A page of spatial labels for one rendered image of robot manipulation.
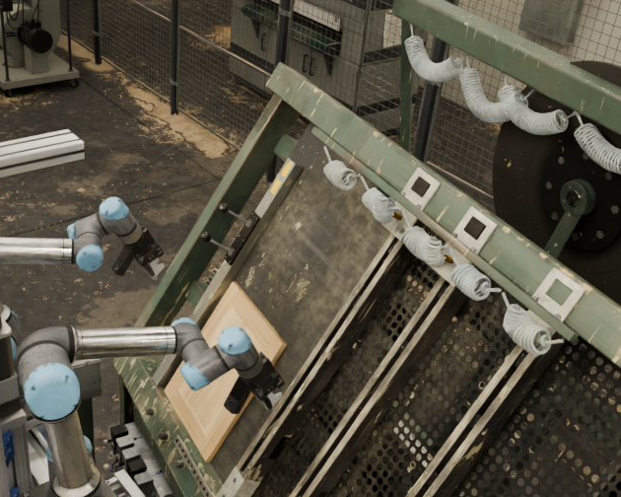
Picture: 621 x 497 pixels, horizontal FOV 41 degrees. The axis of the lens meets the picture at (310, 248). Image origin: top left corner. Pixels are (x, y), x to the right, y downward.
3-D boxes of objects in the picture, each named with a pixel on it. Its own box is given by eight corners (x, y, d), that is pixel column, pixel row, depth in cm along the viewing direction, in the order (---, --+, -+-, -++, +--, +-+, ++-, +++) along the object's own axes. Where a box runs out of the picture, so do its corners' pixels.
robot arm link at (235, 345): (209, 335, 209) (238, 318, 210) (224, 358, 217) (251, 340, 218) (221, 356, 203) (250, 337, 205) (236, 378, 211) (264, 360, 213)
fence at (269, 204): (160, 379, 302) (151, 378, 299) (296, 161, 282) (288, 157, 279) (166, 388, 298) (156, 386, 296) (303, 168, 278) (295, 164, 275)
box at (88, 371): (61, 386, 312) (58, 348, 303) (93, 377, 318) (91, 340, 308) (70, 405, 304) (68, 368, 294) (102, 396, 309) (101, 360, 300)
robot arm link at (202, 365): (182, 372, 217) (219, 349, 218) (197, 399, 208) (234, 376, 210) (170, 354, 211) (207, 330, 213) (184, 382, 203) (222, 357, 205)
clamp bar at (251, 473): (229, 493, 260) (168, 488, 243) (440, 178, 234) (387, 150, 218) (242, 517, 253) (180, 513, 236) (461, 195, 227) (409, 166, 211)
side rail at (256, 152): (149, 342, 324) (126, 337, 316) (296, 103, 300) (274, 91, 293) (155, 351, 319) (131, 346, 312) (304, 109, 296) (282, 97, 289)
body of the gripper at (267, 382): (286, 385, 226) (273, 362, 217) (263, 406, 223) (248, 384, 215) (269, 370, 231) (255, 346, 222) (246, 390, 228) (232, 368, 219)
